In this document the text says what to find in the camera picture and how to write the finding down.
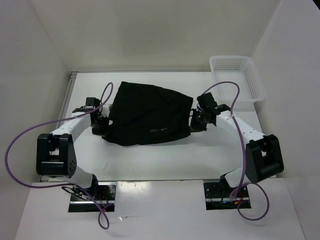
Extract black shorts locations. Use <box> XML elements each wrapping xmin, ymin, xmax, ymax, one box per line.
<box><xmin>101</xmin><ymin>81</ymin><xmax>193</xmax><ymax>147</ymax></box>

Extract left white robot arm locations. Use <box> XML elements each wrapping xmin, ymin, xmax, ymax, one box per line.
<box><xmin>36</xmin><ymin>97</ymin><xmax>112</xmax><ymax>200</ymax></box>

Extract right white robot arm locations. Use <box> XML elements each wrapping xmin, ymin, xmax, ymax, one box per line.
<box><xmin>190</xmin><ymin>92</ymin><xmax>284</xmax><ymax>197</ymax></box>

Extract white plastic basket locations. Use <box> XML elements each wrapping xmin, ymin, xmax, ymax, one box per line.
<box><xmin>209</xmin><ymin>55</ymin><xmax>266</xmax><ymax>109</ymax></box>

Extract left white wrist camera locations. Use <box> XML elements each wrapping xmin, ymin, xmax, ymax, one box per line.
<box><xmin>100</xmin><ymin>104</ymin><xmax>113</xmax><ymax>118</ymax></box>

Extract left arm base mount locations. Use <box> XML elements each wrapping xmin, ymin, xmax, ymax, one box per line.
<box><xmin>61</xmin><ymin>181</ymin><xmax>117</xmax><ymax>213</ymax></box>

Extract aluminium table frame rail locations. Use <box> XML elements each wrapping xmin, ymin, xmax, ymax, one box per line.
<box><xmin>36</xmin><ymin>71</ymin><xmax>78</xmax><ymax>179</ymax></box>

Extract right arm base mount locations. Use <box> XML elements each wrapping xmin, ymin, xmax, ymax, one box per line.
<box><xmin>203</xmin><ymin>179</ymin><xmax>252</xmax><ymax>211</ymax></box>

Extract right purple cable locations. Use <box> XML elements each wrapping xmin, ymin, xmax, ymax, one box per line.
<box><xmin>204</xmin><ymin>81</ymin><xmax>271</xmax><ymax>221</ymax></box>

